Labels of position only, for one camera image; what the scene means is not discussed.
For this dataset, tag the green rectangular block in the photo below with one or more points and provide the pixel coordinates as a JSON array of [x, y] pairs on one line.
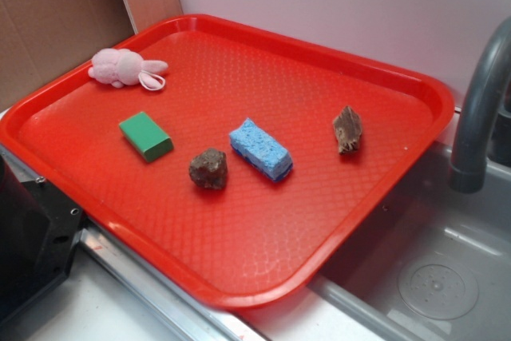
[[146, 136]]

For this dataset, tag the grey faucet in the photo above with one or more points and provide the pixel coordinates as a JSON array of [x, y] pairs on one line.
[[483, 131]]

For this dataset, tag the grey plastic sink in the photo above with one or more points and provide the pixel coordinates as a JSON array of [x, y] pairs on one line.
[[427, 264]]

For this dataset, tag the brown cardboard panel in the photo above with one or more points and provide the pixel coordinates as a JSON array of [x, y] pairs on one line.
[[43, 39]]

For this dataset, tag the red plastic tray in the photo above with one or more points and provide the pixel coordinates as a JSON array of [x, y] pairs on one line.
[[255, 241]]

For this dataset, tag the brown wood chip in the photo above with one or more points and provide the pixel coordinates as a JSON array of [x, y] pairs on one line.
[[348, 129]]

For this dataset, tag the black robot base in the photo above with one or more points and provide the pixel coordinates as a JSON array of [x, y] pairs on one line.
[[40, 229]]

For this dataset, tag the blue sponge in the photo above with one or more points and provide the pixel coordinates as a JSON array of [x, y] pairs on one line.
[[261, 150]]

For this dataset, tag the pink plush bunny toy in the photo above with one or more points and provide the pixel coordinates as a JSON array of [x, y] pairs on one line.
[[123, 67]]

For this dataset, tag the brown rock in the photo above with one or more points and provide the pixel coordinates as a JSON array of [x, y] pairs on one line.
[[209, 169]]

